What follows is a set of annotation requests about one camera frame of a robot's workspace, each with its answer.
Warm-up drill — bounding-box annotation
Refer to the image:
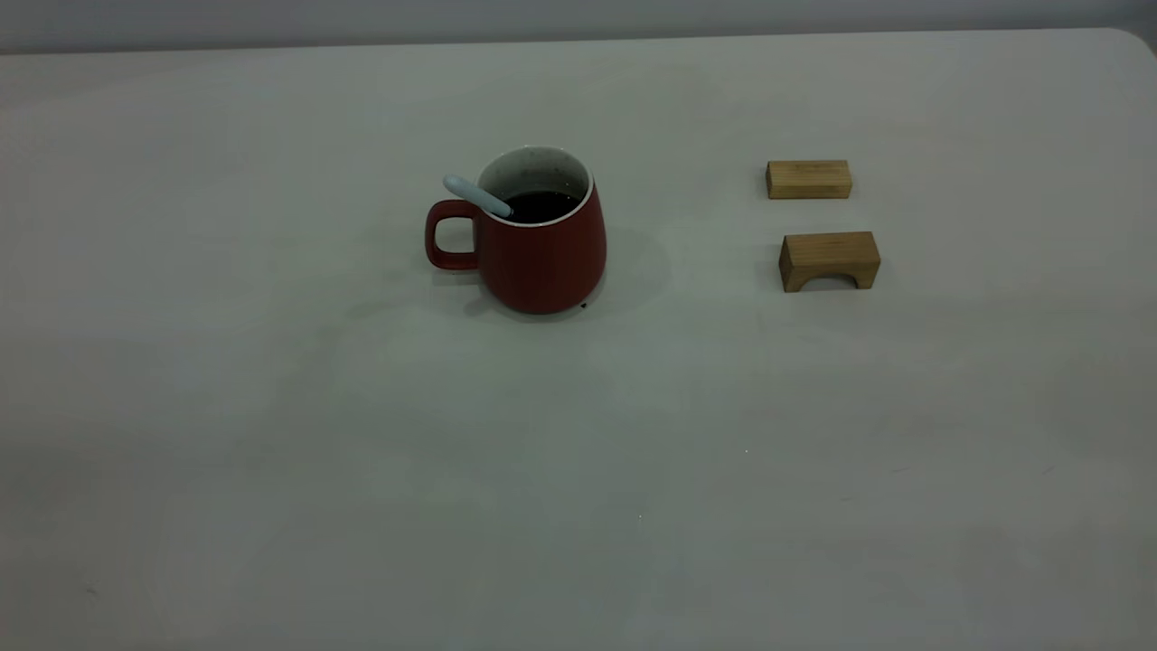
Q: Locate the red ceramic mug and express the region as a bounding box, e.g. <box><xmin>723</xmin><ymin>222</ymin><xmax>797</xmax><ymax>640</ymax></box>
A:
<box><xmin>425</xmin><ymin>145</ymin><xmax>607</xmax><ymax>316</ymax></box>

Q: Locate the dark coffee liquid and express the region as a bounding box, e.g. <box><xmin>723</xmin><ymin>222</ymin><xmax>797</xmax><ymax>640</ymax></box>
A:
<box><xmin>504</xmin><ymin>191</ymin><xmax>580</xmax><ymax>224</ymax></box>

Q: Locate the spoon with pale blue handle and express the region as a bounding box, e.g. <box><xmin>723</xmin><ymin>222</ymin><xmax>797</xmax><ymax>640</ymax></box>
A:
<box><xmin>442</xmin><ymin>175</ymin><xmax>515</xmax><ymax>222</ymax></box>

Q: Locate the arched wooden block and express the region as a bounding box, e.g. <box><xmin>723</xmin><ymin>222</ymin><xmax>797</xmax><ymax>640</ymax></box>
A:
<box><xmin>779</xmin><ymin>231</ymin><xmax>881</xmax><ymax>292</ymax></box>

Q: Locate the rectangular wooden block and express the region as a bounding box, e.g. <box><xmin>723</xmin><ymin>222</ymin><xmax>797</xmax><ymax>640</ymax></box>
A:
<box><xmin>767</xmin><ymin>160</ymin><xmax>852</xmax><ymax>200</ymax></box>

